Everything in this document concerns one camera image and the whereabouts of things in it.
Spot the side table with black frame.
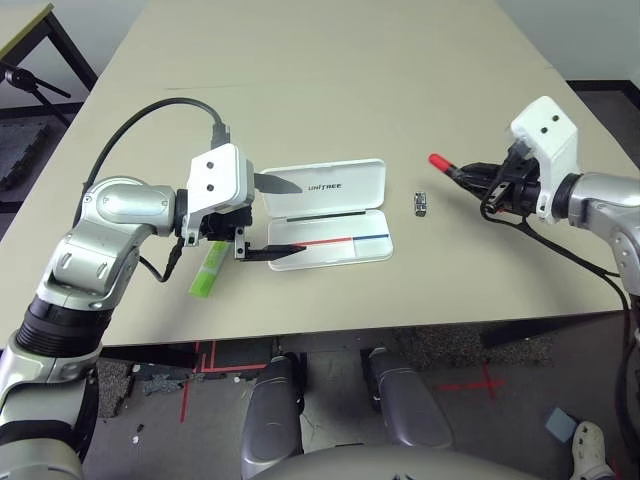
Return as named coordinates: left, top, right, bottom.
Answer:
left=0, top=2, right=99, bottom=126

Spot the black tripod stand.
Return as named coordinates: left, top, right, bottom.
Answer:
left=0, top=62, right=74, bottom=126

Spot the black foam floor mat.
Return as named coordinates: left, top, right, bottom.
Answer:
left=0, top=119, right=57, bottom=194

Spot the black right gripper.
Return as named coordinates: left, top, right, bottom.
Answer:
left=447, top=141, right=546, bottom=216

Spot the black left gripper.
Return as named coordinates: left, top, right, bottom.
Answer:
left=201, top=172, right=308, bottom=264

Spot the blue-grey square pad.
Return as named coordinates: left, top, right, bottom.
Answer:
left=543, top=407, right=579, bottom=444

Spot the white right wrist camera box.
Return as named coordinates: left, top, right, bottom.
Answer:
left=508, top=95, right=582, bottom=224

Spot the grey robot right leg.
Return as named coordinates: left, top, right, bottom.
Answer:
left=362, top=347, right=454, bottom=449

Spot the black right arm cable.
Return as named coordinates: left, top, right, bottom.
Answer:
left=479, top=197, right=640, bottom=351

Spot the white perforated shoe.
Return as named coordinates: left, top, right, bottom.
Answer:
left=569, top=420, right=617, bottom=480

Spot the green highlighter pen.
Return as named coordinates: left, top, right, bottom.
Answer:
left=188, top=241, right=229, bottom=300

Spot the grey robot torso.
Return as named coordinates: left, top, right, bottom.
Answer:
left=244, top=444, right=551, bottom=480

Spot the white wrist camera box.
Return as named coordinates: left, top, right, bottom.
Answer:
left=182, top=143, right=257, bottom=249
left=508, top=95, right=582, bottom=224

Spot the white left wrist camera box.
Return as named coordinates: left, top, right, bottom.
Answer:
left=182, top=143, right=257, bottom=249

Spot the grey robot left leg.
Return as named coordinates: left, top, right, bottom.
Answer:
left=239, top=352, right=307, bottom=479

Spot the white plastic pencil case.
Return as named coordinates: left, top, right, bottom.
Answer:
left=259, top=158, right=395, bottom=273

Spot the grey robot leg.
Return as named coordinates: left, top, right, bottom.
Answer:
left=239, top=352, right=307, bottom=479
left=362, top=347, right=454, bottom=449

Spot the red black marker pen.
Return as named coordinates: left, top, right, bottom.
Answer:
left=428, top=153, right=459, bottom=177

